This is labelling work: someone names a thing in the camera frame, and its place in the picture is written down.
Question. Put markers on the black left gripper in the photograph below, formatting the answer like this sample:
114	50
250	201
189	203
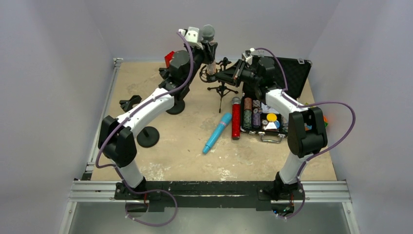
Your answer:
208	47

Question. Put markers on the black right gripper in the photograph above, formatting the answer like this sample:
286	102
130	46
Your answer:
239	69

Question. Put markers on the rhinestone silver microphone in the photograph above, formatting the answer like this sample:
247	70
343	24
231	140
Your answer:
208	33

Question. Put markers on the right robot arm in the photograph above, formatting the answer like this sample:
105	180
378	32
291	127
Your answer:
306	134

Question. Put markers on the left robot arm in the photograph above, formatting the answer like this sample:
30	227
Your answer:
117	134

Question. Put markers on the red glitter microphone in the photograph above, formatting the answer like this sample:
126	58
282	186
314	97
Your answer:
236	118

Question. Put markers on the red toy block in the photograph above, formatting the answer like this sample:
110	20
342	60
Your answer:
168	58

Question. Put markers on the blue toy microphone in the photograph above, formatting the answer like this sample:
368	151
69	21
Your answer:
225	120

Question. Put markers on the black poker chip case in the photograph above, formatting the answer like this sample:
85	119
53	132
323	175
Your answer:
264	111

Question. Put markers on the green orange toy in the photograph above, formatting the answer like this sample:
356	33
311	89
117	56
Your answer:
325	120

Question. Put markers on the black tripod shock mount stand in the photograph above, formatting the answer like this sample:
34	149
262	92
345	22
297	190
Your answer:
221	89

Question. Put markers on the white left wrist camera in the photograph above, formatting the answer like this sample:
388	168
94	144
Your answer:
192	36

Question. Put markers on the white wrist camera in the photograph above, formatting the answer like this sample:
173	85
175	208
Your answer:
247	56
192	36

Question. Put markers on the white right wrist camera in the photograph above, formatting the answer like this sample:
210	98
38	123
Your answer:
247	56

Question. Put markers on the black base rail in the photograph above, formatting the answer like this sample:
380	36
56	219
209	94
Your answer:
258	195

